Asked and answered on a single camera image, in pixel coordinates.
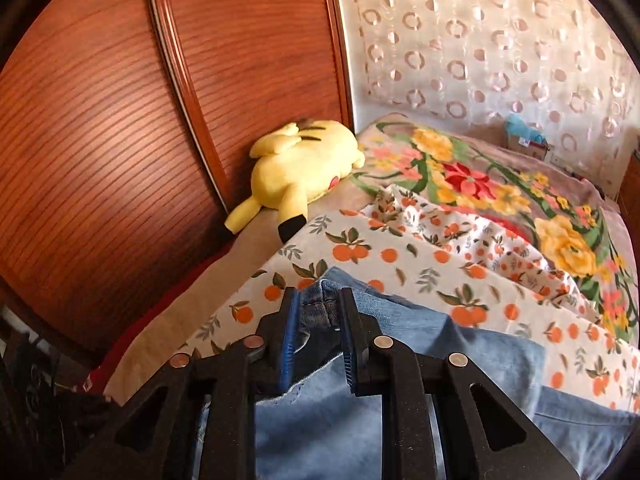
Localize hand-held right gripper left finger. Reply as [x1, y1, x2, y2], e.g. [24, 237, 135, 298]
[60, 287, 302, 480]

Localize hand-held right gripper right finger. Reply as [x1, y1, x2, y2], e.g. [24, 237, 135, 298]
[337, 287, 581, 480]

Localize blue denim pants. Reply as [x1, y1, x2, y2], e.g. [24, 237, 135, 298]
[195, 266, 640, 480]

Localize beige bed cover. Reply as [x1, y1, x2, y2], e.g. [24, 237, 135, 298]
[102, 204, 328, 407]

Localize orange-print bed sheet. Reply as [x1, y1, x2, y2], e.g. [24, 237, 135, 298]
[177, 184, 640, 415]

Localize red bed base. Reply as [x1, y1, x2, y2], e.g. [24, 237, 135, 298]
[74, 247, 238, 397]

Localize yellow plush toy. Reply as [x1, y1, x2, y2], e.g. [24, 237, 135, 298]
[225, 119, 366, 245]

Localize floral blanket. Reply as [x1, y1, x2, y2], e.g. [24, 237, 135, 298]
[350, 113, 640, 352]

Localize wooden slatted wardrobe door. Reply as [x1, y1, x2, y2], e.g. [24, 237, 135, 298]
[0, 0, 357, 363]

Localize cardboard box with blue cloth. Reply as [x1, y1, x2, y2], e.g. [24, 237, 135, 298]
[501, 112, 555, 162]

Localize circle-patterned curtain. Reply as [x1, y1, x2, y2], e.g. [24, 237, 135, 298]
[332, 0, 640, 187]

